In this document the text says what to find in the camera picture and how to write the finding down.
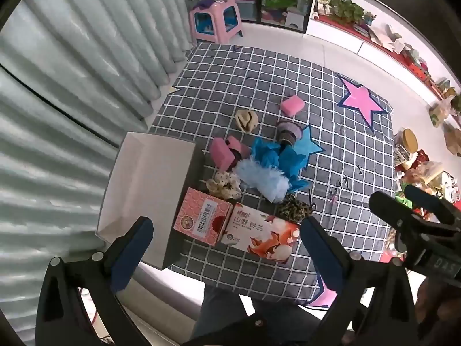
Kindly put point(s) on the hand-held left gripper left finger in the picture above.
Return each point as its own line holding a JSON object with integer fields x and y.
{"x": 141, "y": 236}

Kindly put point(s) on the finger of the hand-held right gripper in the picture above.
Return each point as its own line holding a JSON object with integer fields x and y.
{"x": 390, "y": 207}
{"x": 426, "y": 198}

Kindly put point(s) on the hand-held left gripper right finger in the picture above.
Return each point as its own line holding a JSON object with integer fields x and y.
{"x": 318, "y": 247}

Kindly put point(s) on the grey cardboard box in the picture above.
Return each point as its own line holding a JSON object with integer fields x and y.
{"x": 144, "y": 183}

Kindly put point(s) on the blue crepe paper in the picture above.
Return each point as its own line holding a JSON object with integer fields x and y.
{"x": 281, "y": 158}

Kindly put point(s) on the person's right hand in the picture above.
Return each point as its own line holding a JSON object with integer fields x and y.
{"x": 437, "y": 302}

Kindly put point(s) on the leopard print scrunchie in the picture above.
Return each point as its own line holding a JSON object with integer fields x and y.
{"x": 293, "y": 208}

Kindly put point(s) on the white and orange tissue pack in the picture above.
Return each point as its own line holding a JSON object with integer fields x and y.
{"x": 263, "y": 238}

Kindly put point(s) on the jar with wooden lid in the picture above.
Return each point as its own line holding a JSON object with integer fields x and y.
{"x": 407, "y": 140}

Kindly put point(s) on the pink patterned carton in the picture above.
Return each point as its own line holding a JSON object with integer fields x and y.
{"x": 201, "y": 220}

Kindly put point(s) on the light blue fluffy scrunchie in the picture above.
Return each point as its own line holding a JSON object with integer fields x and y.
{"x": 257, "y": 178}

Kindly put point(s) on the cream polka dot scrunchie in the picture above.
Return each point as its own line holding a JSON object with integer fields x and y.
{"x": 225, "y": 184}

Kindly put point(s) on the person's jeans leg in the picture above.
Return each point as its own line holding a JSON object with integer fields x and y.
{"x": 223, "y": 311}

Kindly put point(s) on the striped crocheted cup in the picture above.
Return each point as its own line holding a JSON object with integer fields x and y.
{"x": 289, "y": 133}

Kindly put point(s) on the beige scrunchie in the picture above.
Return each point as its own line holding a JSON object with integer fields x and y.
{"x": 246, "y": 120}

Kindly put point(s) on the pale green curtain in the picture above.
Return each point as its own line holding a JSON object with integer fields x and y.
{"x": 72, "y": 79}

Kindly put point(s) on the grey checkered blanket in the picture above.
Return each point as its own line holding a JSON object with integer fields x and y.
{"x": 273, "y": 79}

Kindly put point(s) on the green potted plant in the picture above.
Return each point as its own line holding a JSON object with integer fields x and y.
{"x": 342, "y": 7}

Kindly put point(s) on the pink plastic stool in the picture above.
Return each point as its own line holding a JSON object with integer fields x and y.
{"x": 216, "y": 21}

